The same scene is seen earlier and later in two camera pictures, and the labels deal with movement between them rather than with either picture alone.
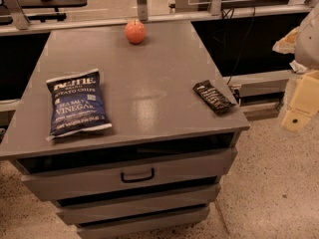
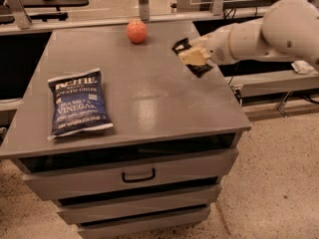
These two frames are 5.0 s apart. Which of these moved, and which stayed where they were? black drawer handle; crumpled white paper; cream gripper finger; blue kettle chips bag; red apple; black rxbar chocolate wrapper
Moved: black rxbar chocolate wrapper; cream gripper finger
Stayed: blue kettle chips bag; crumpled white paper; black drawer handle; red apple
